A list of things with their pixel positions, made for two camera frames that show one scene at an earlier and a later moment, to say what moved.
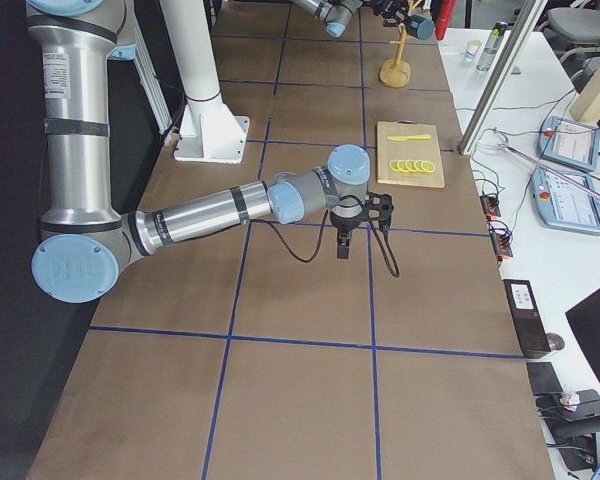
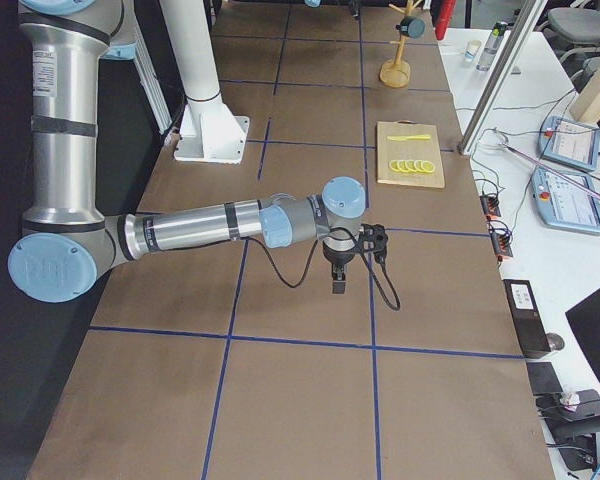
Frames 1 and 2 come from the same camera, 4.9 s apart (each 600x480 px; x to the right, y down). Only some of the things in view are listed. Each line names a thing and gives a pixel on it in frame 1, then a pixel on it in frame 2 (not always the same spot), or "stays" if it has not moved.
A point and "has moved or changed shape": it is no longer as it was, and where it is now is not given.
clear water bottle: [489, 48] stays
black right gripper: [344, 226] -> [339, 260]
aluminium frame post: [529, 15] stays
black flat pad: [543, 378] stays
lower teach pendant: [564, 205] stays
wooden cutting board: [409, 153] stays
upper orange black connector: [490, 207] stays
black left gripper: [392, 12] -> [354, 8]
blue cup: [420, 27] has moved or changed shape
